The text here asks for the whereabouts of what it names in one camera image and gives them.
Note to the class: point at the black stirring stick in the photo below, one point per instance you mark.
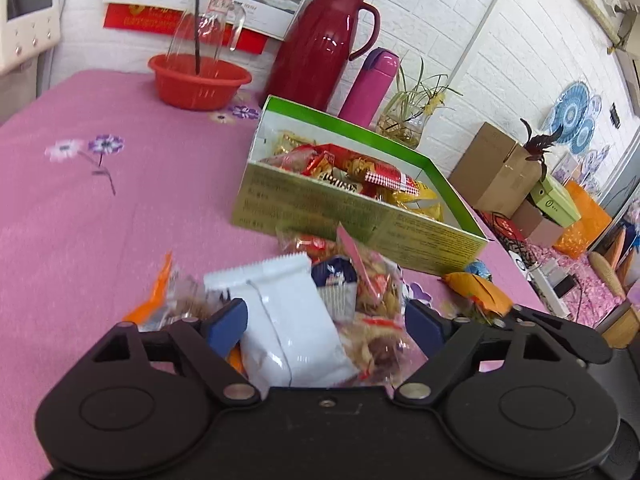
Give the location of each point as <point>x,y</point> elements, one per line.
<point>197,20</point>

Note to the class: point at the blue mandala wall decoration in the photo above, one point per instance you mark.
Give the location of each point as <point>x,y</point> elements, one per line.
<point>570,115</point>

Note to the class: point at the dark blue snack packet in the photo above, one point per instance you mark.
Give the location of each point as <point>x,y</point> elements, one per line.
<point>332,280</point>

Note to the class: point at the clear cracker packet pink seal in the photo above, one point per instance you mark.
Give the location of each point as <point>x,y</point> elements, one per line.
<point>377,285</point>

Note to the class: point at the clear nut packet orange edges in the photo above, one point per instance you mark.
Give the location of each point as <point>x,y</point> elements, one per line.
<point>170,295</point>

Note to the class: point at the brown cardboard box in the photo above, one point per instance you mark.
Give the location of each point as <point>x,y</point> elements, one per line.
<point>490,170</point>

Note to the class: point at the red thermos jug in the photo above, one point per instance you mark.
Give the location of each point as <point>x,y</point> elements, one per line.
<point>315,50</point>

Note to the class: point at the red printed bag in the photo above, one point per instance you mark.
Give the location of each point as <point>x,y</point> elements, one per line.
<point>505,227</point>

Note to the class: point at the red plastic basin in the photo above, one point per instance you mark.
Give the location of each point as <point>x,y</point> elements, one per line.
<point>195,87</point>

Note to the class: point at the blue patterned snack packet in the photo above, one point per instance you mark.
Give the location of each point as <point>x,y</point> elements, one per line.
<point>479,269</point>

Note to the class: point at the glass pitcher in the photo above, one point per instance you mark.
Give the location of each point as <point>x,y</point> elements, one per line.
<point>210,25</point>

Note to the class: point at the orange snack packet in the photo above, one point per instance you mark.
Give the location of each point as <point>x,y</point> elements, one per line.
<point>480,292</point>

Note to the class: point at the pale pink cardboard box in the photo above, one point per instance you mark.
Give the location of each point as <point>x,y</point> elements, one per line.
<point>537,227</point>

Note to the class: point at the green shoe box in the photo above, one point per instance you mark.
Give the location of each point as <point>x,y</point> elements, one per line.
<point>557,202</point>

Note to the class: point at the wall calendar poster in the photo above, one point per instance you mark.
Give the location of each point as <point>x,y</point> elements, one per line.
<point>145,15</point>

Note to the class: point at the white snack packet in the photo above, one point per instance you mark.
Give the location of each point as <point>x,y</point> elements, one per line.
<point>290,320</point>

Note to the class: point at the orange bag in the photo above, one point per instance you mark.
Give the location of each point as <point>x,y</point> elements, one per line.
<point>585,220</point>

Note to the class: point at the green plant in glass vase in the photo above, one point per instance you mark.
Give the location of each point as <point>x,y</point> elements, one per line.
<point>405,125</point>

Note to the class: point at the pink thermos bottle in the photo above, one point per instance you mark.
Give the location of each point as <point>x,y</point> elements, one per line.
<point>367,90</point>

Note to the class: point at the white power strip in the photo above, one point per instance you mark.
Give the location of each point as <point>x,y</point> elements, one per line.
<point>550,275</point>

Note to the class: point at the white air conditioner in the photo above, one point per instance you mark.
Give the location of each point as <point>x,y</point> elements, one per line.
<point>631,25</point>

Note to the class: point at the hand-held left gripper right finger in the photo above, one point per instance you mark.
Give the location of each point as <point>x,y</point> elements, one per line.
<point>425,325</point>

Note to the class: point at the red checkered snack packet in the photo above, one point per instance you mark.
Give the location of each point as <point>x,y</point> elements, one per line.
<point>392,182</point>

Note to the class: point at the green cardboard box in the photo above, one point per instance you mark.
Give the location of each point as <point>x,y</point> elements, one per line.
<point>350,215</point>

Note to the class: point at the dark red leaf plant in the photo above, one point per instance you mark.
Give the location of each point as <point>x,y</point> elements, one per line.
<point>537,145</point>

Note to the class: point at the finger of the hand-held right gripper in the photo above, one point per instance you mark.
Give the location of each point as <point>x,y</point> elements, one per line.
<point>580,342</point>

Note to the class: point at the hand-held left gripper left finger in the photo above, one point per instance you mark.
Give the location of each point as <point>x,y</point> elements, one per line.
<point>227,327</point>

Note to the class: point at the pink floral tablecloth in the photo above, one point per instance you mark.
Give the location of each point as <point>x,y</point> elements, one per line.
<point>100,260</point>

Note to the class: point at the white wall pipe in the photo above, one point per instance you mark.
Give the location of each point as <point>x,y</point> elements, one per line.
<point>480,20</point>

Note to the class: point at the woven straw brush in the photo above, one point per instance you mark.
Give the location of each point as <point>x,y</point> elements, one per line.
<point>607,272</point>

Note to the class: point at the white appliance with screen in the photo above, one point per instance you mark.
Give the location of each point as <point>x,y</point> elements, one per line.
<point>30,10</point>

